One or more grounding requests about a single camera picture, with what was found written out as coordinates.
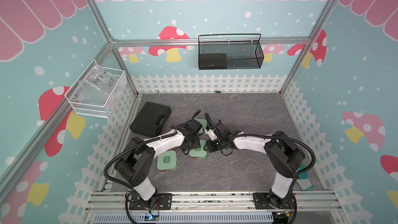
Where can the green clipper case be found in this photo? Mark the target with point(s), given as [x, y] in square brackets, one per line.
[199, 152]
[167, 161]
[203, 122]

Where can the clear acrylic wall bin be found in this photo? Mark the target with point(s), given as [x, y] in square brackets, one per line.
[97, 91]

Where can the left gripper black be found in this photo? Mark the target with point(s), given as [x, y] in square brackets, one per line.
[197, 144]

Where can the green work glove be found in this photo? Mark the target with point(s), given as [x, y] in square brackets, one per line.
[304, 182]

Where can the black wire mesh basket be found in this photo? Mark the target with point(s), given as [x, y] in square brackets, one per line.
[243, 50]

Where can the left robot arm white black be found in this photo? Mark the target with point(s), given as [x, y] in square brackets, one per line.
[131, 167]

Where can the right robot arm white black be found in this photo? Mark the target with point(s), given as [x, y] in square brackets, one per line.
[290, 157]

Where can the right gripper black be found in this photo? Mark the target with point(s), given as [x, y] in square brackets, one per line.
[209, 148]

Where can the black plastic tool case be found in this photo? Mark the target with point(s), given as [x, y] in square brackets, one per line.
[151, 119]

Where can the black box in basket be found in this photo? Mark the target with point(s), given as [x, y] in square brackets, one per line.
[212, 61]

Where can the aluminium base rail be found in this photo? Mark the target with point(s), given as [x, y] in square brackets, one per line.
[217, 201]

